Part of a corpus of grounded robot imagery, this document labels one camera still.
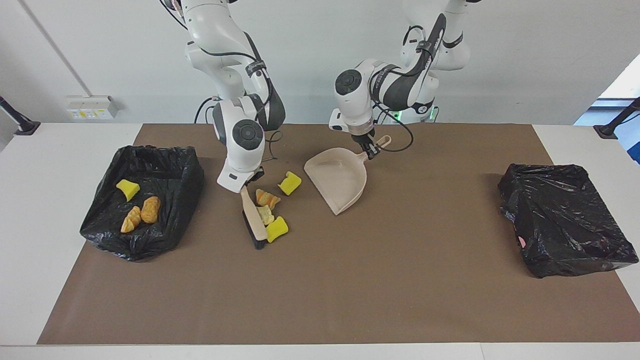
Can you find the white wall socket panel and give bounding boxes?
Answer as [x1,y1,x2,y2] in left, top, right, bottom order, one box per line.
[65,95,120,121]

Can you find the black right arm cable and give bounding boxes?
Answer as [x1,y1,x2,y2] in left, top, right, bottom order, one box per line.
[160,0,282,162]

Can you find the beige hand brush black bristles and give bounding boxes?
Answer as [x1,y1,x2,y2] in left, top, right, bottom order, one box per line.
[240,186,269,250]

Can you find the green and yellow sponge piece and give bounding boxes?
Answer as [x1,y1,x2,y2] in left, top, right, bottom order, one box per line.
[116,179,141,202]

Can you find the brown textured bread roll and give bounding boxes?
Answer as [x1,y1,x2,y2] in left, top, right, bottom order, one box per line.
[140,196,162,224]

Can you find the white wall cable duct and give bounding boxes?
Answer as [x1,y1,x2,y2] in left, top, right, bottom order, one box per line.
[19,0,94,98]

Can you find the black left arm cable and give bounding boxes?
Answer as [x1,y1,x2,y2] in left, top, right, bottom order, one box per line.
[372,25,442,153]

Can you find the black base power cable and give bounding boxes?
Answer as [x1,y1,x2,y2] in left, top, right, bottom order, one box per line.
[194,97,217,124]

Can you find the black clamp post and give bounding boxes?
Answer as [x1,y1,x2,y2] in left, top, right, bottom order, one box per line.
[0,96,41,136]
[593,96,640,140]

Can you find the orange striped croissant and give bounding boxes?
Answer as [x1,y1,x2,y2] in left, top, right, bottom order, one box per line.
[120,205,142,234]
[255,188,281,209]

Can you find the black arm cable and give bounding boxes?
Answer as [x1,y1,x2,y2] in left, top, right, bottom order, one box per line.
[160,0,282,162]
[372,25,442,153]

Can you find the beige plastic dustpan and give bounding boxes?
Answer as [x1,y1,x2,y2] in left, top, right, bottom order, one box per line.
[303,135,392,216]

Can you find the brown table mat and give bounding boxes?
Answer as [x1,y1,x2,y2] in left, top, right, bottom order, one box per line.
[37,123,640,346]

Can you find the black bag-lined bin pink mark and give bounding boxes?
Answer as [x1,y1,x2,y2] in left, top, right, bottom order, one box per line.
[497,163,640,279]

